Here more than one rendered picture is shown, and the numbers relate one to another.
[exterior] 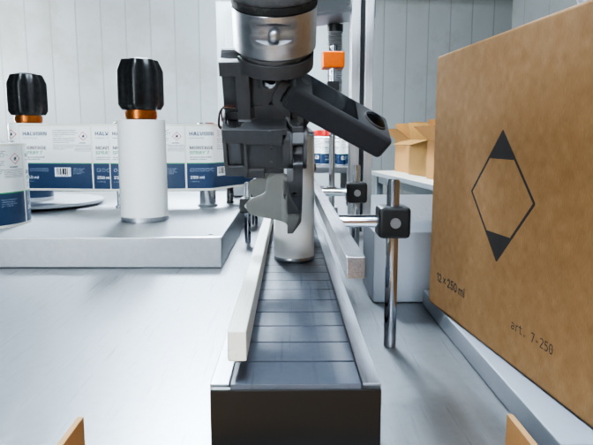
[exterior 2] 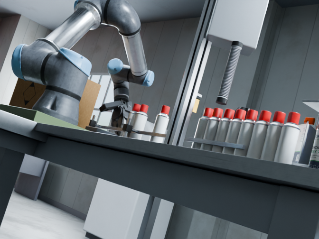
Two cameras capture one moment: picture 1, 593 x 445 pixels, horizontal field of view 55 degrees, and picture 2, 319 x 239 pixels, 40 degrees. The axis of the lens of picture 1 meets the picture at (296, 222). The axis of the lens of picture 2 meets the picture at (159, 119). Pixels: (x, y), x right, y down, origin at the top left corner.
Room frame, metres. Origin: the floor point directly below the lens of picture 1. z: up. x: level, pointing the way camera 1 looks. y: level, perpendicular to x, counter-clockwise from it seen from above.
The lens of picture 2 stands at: (2.34, -1.03, 0.77)
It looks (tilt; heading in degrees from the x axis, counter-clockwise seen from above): 8 degrees up; 144
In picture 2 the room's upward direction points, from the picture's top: 17 degrees clockwise
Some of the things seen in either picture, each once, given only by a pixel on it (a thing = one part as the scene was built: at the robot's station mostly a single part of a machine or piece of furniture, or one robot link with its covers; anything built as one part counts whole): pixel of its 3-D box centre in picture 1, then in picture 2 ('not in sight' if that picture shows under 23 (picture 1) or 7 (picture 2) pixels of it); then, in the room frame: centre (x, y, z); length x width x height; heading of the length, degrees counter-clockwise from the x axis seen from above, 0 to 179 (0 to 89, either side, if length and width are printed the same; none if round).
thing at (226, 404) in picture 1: (290, 226); not in sight; (1.17, 0.01, 0.85); 1.65 x 0.11 x 0.05; 1
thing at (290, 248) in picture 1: (294, 178); (130, 126); (0.72, 0.00, 0.98); 0.05 x 0.05 x 0.20
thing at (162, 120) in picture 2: not in sight; (159, 130); (0.93, 0.01, 0.98); 0.05 x 0.05 x 0.20
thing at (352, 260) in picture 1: (315, 190); (143, 133); (0.88, -0.03, 0.96); 1.07 x 0.01 x 0.01; 1
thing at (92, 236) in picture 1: (93, 217); not in sight; (1.29, 0.46, 0.86); 0.80 x 0.67 x 0.05; 1
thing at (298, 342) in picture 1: (290, 223); not in sight; (1.17, 0.01, 0.86); 1.65 x 0.08 x 0.04; 1
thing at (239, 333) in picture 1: (267, 222); not in sight; (0.88, 0.04, 0.91); 1.07 x 0.01 x 0.02; 1
